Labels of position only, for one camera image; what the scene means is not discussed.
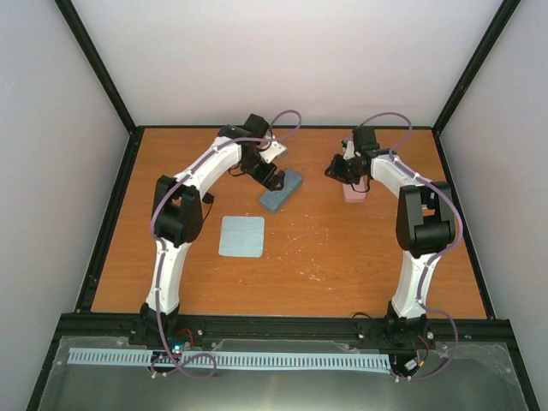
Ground light blue cleaning cloth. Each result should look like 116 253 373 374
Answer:
218 216 265 258

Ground black aluminium frame rail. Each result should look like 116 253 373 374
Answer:
55 313 513 354

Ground light blue slotted cable duct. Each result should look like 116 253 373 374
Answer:
66 348 390 373

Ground pink glasses case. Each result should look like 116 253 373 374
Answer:
342 178 367 203

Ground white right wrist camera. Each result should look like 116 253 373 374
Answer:
342 138 354 161

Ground black sunglasses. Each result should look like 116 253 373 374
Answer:
202 193 215 205

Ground blue grey glasses case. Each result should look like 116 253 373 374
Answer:
259 169 303 213

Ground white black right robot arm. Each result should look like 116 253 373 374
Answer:
325 126 458 347

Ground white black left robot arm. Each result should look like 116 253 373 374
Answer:
140 114 285 345

